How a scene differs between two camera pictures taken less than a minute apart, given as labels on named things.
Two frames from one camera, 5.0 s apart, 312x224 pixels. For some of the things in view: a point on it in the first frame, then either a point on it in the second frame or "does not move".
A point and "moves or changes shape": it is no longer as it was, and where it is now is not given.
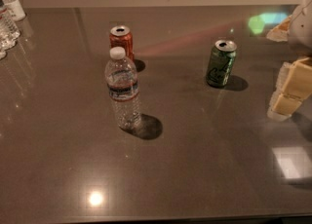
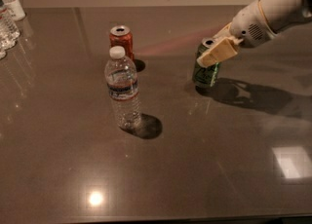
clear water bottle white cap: x=121 y=76 does not move
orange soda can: x=122 y=36 does not move
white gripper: x=302 y=28 -> x=249 y=25
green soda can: x=220 y=62 moves or changes shape
